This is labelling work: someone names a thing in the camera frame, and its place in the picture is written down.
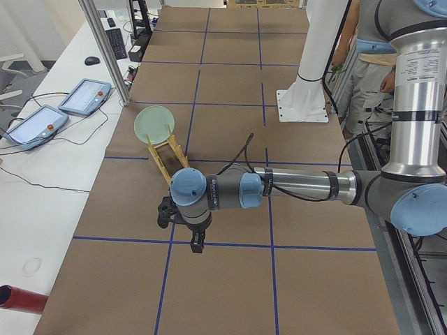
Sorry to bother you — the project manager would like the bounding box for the far teach pendant tablet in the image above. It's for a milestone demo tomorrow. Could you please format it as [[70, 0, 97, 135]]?
[[58, 78, 112, 116]]

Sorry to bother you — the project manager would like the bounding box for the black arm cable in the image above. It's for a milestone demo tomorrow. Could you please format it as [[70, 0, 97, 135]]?
[[216, 132, 336, 202]]

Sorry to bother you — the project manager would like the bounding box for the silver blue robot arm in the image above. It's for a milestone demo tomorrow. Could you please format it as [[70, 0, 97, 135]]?
[[157, 1, 446, 253]]

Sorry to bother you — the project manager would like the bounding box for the wooden dish rack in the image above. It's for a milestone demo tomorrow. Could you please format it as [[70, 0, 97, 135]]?
[[146, 126, 190, 184]]

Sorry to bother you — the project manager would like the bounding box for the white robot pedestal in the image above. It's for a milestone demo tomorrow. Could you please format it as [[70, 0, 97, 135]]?
[[277, 0, 350, 123]]

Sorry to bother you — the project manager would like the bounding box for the black computer mouse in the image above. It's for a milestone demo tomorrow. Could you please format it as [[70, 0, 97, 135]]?
[[84, 56, 101, 66]]

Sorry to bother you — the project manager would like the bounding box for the teach pendant tablet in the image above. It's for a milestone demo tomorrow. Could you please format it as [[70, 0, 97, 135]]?
[[4, 105, 68, 149], [58, 78, 112, 116]]

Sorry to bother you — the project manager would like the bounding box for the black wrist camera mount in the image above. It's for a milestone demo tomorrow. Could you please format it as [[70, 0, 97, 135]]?
[[157, 195, 179, 229]]

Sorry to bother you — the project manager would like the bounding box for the red cylinder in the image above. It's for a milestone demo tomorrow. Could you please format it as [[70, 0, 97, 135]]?
[[1, 285, 48, 314]]

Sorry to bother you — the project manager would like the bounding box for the aluminium frame post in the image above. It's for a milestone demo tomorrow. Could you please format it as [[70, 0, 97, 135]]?
[[78, 0, 131, 106]]

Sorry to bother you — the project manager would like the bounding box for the black keyboard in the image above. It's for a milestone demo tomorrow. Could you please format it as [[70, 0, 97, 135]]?
[[105, 28, 127, 60]]

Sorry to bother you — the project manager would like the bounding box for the near teach pendant tablet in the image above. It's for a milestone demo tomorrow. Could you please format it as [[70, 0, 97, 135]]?
[[4, 105, 68, 149]]

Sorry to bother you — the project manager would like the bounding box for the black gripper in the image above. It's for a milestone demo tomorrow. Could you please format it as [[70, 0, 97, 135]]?
[[176, 215, 212, 253]]

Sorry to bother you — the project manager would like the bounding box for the person in grey clothes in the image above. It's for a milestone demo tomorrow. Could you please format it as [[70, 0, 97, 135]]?
[[332, 1, 396, 140]]

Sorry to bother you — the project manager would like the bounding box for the light green plate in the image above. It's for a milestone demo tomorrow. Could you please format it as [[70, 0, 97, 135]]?
[[134, 105, 175, 144]]

